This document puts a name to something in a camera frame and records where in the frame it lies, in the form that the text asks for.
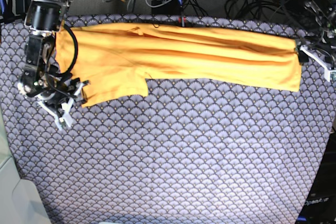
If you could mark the yellow T-shirt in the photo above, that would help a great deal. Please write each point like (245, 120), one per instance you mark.
(118, 58)

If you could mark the blue fan-pattern table cloth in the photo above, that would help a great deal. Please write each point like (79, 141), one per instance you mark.
(192, 151)

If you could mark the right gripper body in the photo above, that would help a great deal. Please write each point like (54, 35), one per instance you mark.
(54, 91)

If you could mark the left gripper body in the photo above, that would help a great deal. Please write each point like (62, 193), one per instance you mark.
(322, 38)

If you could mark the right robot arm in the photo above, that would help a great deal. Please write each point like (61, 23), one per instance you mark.
(44, 19)

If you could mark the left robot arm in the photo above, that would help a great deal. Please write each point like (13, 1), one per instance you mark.
(322, 10)

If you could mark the white plastic bin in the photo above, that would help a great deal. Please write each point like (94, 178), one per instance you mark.
(20, 200)

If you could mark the black OpenArm box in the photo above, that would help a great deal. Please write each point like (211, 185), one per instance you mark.
(319, 207)

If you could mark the red black clamp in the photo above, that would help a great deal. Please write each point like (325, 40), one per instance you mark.
(182, 21)

